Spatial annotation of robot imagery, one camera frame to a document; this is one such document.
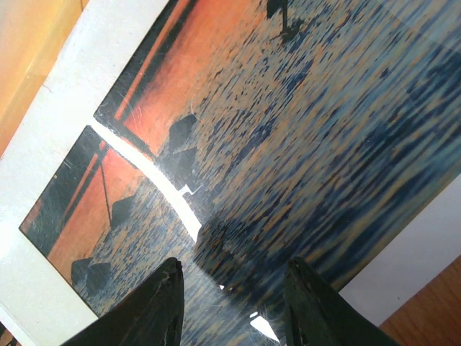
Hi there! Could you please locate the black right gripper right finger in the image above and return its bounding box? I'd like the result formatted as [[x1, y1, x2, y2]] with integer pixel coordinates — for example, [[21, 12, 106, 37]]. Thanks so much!
[[284, 257, 398, 345]]

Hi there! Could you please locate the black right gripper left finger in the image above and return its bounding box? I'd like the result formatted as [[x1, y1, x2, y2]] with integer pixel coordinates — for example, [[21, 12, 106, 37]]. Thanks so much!
[[64, 257, 184, 345]]

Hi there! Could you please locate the white mat board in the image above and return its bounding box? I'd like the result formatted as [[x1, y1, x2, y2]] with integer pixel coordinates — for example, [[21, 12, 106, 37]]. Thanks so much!
[[0, 0, 181, 346]]

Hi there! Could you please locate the sunset photo print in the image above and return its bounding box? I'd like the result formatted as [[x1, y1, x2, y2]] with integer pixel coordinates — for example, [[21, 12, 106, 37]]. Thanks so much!
[[19, 1, 460, 345]]

